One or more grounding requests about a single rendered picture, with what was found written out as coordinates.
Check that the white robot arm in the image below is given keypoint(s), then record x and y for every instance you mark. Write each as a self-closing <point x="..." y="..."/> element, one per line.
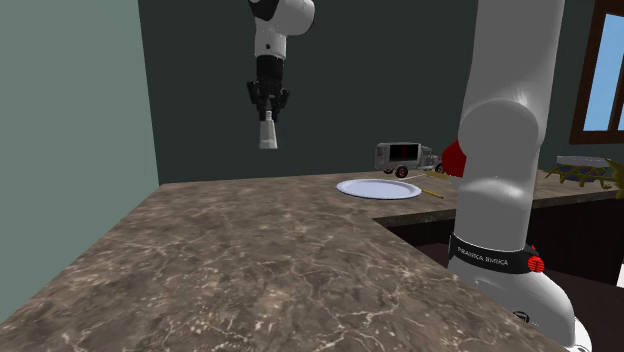
<point x="502" y="146"/>

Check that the white round plate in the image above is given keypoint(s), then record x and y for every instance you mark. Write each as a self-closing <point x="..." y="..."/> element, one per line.
<point x="378" y="189"/>

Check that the small white grey bottle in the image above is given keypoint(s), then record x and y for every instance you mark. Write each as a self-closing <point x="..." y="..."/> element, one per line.
<point x="268" y="134"/>

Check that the red round object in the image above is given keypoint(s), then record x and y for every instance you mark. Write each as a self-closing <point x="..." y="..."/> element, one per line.
<point x="453" y="158"/>

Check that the grey round pot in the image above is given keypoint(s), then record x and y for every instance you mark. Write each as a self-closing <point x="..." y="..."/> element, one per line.
<point x="582" y="163"/>

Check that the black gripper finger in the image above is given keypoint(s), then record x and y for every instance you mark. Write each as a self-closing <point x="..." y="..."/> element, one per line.
<point x="253" y="93"/>
<point x="282" y="99"/>

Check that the yellow pencil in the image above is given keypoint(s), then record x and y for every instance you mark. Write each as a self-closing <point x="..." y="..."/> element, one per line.
<point x="433" y="193"/>

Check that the brown framed window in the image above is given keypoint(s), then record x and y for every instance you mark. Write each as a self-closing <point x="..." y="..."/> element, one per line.
<point x="587" y="73"/>

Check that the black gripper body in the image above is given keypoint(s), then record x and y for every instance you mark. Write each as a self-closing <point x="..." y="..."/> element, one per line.
<point x="269" y="70"/>

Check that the grey toy truck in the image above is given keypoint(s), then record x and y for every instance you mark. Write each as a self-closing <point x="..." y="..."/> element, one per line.
<point x="402" y="156"/>

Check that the yellow green plant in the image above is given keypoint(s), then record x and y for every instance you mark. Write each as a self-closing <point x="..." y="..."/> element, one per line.
<point x="592" y="174"/>

